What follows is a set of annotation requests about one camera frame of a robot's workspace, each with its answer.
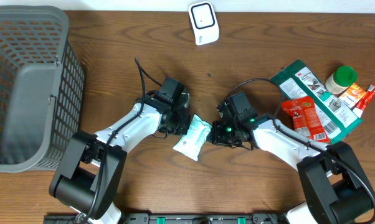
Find green lid spice jar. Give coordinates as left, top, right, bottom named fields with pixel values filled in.
left=325, top=65, right=358, bottom=95

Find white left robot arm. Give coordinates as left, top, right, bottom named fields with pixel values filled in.
left=49, top=78, right=190, bottom=223

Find teal packet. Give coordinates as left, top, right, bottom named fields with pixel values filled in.
left=173, top=114, right=212, bottom=161

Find grey plastic mesh basket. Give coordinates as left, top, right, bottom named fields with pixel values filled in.
left=0, top=6, right=85, bottom=173

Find small orange box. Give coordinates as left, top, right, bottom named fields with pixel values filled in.
left=339, top=83, right=366, bottom=109

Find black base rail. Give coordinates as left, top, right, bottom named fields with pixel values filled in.
left=44, top=212, right=288, bottom=224

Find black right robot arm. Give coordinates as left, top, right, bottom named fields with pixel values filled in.
left=210, top=93, right=375, bottom=224

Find white green packet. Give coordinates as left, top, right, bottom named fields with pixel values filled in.
left=271, top=59, right=363, bottom=144

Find small red sachet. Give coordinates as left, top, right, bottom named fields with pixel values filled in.
left=353, top=84, right=375, bottom=118

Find white barcode scanner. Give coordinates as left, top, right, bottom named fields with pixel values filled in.
left=188, top=1, right=220, bottom=45

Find red snack packet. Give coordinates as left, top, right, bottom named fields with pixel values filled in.
left=282, top=96, right=330, bottom=142

